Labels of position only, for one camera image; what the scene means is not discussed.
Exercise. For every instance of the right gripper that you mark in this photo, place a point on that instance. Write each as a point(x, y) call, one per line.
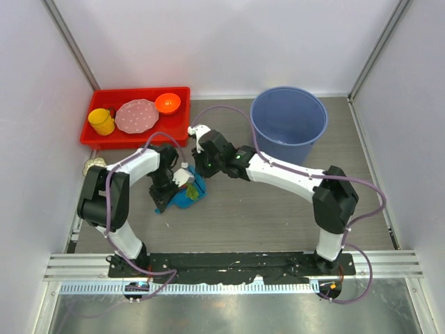
point(198, 157)

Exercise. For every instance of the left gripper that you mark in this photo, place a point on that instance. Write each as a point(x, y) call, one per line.
point(162, 200)

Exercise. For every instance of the blue dustpan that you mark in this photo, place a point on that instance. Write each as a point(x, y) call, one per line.
point(180, 200)

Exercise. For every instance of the blue plastic bucket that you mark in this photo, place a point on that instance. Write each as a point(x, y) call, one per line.
point(288, 122)

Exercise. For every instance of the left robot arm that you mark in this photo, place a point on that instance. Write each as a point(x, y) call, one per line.
point(104, 199)

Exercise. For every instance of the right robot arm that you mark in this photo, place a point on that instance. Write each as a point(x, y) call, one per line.
point(332, 196)

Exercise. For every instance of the green paper scrap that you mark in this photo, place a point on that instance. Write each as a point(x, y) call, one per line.
point(192, 192)

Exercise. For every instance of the small floral bowl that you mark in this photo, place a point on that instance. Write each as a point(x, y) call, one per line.
point(97, 161)

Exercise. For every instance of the orange bowl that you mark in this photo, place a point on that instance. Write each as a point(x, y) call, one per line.
point(167, 103)

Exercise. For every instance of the pink polka dot plate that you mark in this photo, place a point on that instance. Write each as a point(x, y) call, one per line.
point(136, 116)

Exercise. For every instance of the red plastic tray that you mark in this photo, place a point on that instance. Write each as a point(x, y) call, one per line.
point(175, 125)

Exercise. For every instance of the yellow mug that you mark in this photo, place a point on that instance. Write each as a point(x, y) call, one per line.
point(101, 121)

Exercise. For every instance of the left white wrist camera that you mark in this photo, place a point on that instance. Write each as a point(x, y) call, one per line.
point(182, 177)

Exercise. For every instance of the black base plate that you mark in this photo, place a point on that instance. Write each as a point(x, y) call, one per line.
point(243, 268)

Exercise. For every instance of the white slotted cable duct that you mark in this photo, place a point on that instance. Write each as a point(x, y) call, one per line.
point(129, 288)

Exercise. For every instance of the aluminium front rail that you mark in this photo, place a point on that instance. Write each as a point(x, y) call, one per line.
point(90, 266)

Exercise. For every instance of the left aluminium corner post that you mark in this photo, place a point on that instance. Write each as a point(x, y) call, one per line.
point(62, 27)

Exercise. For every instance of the aluminium corner post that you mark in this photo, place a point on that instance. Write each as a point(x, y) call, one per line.
point(395, 18)
point(62, 27)

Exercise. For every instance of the right aluminium corner post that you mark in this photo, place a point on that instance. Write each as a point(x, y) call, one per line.
point(395, 18)

